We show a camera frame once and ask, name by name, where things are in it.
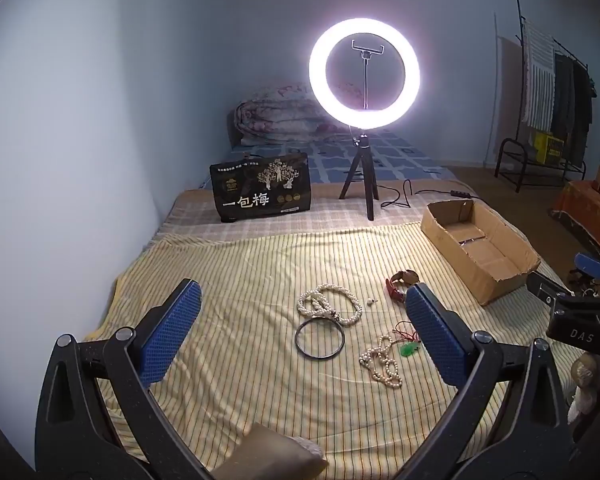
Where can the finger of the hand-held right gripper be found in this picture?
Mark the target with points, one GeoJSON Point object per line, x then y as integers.
{"type": "Point", "coordinates": [575, 332]}
{"type": "Point", "coordinates": [592, 266]}

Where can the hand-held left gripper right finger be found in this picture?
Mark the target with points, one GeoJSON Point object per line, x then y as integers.
{"type": "Point", "coordinates": [435, 335]}

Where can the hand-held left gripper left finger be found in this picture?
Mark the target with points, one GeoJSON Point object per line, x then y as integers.
{"type": "Point", "coordinates": [172, 330]}

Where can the red wrist watch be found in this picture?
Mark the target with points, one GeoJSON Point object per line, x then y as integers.
{"type": "Point", "coordinates": [395, 292]}

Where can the cardboard box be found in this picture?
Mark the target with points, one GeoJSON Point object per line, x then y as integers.
{"type": "Point", "coordinates": [500, 270]}

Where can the person's right hand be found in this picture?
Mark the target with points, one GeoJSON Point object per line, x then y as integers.
{"type": "Point", "coordinates": [585, 375]}

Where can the orange box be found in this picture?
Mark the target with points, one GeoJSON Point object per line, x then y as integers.
{"type": "Point", "coordinates": [585, 210]}

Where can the yellow striped blanket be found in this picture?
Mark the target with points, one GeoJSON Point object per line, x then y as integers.
{"type": "Point", "coordinates": [230, 310]}

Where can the black bangle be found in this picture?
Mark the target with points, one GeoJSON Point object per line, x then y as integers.
{"type": "Point", "coordinates": [296, 340]}

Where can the yellow box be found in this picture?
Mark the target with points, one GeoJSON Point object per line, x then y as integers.
{"type": "Point", "coordinates": [550, 147]}

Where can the black clothes rack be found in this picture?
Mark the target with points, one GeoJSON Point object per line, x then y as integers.
{"type": "Point", "coordinates": [505, 155]}

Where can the black hanging garment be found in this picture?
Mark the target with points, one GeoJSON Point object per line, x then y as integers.
{"type": "Point", "coordinates": [582, 120]}

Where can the black printed bag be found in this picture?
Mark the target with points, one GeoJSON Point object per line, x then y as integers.
{"type": "Point", "coordinates": [260, 195]}

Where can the black tripod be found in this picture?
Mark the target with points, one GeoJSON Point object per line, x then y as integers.
{"type": "Point", "coordinates": [369, 185]}

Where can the grey-green hanging garment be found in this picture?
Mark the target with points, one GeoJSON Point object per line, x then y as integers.
{"type": "Point", "coordinates": [562, 95]}

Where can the white striped towel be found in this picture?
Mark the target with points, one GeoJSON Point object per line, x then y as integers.
{"type": "Point", "coordinates": [540, 75]}

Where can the folded floral quilt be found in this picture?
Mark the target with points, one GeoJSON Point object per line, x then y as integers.
{"type": "Point", "coordinates": [270, 115]}

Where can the black phone holder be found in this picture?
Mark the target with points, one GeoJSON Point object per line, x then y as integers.
{"type": "Point", "coordinates": [365, 75]}

